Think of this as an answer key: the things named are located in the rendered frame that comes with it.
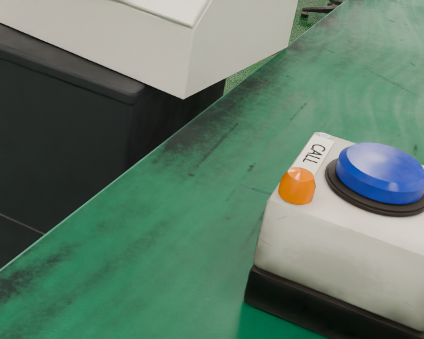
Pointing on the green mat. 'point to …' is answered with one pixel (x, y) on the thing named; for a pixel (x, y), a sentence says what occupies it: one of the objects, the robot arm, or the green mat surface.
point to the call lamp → (297, 186)
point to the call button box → (347, 256)
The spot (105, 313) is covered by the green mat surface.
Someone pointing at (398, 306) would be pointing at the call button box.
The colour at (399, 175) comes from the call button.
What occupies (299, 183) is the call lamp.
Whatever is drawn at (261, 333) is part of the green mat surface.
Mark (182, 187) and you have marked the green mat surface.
